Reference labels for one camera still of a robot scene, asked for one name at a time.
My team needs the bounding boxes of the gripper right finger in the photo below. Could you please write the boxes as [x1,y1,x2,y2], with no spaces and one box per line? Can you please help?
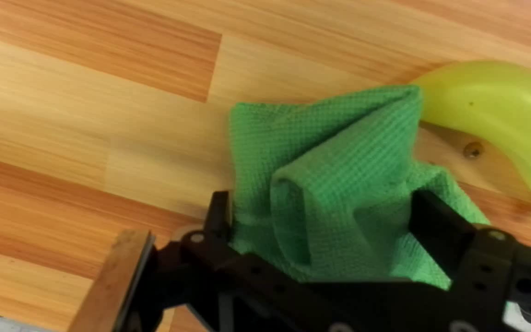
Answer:
[407,188,531,332]

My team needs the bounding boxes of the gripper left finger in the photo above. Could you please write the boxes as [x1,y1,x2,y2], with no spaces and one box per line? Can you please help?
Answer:
[120,190,326,332]

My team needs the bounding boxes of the green waffle-weave towel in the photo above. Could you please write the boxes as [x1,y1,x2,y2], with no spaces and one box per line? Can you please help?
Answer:
[228,84,492,291]

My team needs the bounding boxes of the wooden block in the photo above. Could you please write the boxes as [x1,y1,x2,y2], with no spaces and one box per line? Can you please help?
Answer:
[68,229,156,332]

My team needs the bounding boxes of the yellow plastic banana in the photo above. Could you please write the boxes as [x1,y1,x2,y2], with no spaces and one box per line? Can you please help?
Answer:
[411,60,531,227]

